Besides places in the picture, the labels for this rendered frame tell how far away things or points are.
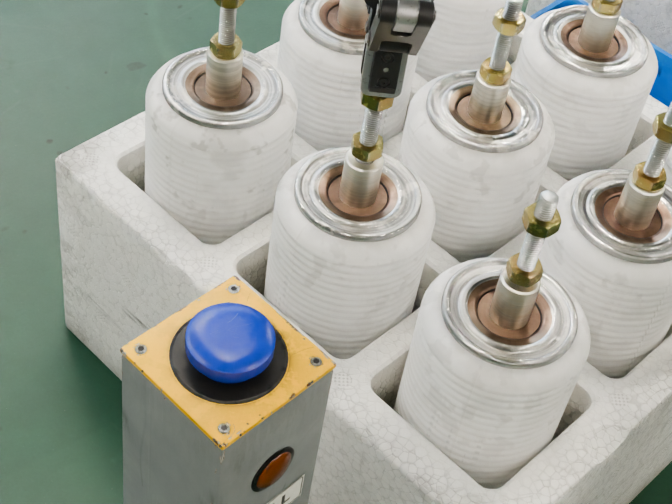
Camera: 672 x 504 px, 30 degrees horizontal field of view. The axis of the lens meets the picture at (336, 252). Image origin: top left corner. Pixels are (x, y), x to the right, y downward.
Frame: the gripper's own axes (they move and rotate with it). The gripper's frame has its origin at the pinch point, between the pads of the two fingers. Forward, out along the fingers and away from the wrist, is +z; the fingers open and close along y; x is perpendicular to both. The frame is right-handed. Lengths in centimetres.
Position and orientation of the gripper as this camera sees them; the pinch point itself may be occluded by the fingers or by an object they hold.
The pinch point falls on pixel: (384, 56)
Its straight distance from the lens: 66.9
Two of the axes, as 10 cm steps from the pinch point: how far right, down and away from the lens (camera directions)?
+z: -1.1, 6.7, 7.3
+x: 9.9, 1.0, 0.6
